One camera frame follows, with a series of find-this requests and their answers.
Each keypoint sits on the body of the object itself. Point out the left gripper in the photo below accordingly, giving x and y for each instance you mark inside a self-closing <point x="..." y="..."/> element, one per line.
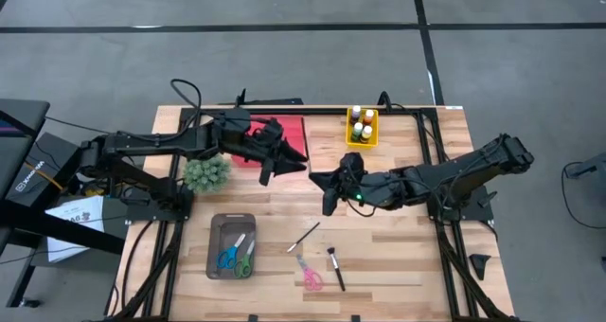
<point x="241" y="135"/>

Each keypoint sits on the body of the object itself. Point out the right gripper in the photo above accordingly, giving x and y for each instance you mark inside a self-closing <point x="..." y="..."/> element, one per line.
<point x="369" y="189"/>

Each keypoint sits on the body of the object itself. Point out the green paint bottle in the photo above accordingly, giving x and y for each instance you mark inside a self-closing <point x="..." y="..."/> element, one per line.
<point x="357" y="131"/>

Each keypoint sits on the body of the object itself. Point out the yellow paint bottle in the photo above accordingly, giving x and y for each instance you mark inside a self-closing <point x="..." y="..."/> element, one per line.
<point x="367" y="134"/>

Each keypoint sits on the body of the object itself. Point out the thin brush pale tip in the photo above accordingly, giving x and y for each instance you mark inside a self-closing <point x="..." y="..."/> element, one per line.
<point x="303" y="237"/>

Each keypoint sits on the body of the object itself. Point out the orange paint bottle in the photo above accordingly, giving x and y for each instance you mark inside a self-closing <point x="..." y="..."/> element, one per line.
<point x="368" y="117"/>

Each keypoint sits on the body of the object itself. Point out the large black makeup brush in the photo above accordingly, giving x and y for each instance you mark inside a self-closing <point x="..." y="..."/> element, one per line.
<point x="335" y="267"/>

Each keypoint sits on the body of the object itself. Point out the pink scissors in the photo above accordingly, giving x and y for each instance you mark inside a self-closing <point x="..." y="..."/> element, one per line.
<point x="310" y="278"/>

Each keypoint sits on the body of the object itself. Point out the green scissors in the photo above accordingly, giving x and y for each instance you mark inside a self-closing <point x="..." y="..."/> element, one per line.
<point x="245" y="265"/>

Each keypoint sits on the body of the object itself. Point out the blue scissors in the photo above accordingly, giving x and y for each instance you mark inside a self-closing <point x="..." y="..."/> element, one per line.
<point x="228" y="258"/>

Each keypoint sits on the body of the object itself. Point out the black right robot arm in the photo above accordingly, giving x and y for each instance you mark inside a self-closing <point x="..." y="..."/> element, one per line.
<point x="473" y="170"/>

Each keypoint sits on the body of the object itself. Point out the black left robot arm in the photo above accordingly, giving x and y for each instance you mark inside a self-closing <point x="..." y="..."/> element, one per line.
<point x="156" y="139"/>

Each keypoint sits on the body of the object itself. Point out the pink translucent plastic bin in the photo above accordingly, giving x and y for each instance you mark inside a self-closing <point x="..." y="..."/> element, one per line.
<point x="293" y="130"/>

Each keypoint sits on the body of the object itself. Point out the black flat bar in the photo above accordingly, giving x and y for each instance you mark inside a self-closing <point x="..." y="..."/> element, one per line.
<point x="279" y="101"/>

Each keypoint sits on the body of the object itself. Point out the yellow plastic basket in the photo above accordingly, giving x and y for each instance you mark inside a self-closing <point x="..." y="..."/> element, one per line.
<point x="374" y="139"/>

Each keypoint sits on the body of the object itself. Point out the green artificial plant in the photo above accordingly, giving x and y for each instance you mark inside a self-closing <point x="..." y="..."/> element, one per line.
<point x="206" y="174"/>

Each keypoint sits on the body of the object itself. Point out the grey translucent plastic bin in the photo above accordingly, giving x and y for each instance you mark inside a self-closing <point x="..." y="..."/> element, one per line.
<point x="218" y="222"/>

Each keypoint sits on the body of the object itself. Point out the small black clamp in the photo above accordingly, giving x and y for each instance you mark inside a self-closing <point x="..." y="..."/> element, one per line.
<point x="253" y="318"/>
<point x="356" y="318"/>

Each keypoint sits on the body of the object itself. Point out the white label sticker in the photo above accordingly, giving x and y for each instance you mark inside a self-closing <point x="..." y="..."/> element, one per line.
<point x="453" y="107"/>

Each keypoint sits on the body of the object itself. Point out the black triangular plastic part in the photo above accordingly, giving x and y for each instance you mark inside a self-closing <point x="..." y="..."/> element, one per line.
<point x="480" y="265"/>

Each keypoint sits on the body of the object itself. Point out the white paper sheet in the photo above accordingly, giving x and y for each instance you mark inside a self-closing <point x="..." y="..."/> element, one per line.
<point x="76" y="213"/>

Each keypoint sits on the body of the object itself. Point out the black stand beam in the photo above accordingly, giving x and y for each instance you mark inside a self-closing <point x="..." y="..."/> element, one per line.
<point x="57" y="227"/>

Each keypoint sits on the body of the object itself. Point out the black box with logo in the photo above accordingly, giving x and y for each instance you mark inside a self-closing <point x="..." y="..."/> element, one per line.
<point x="38" y="170"/>

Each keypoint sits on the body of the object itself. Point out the grey metal leg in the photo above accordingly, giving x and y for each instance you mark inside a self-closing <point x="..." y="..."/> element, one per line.
<point x="592" y="166"/>

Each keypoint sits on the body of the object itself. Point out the black monitor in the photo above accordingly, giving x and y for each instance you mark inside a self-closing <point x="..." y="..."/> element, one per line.
<point x="23" y="109"/>

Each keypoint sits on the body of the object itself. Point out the black metal table frame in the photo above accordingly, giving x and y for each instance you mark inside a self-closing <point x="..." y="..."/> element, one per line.
<point x="331" y="111"/>

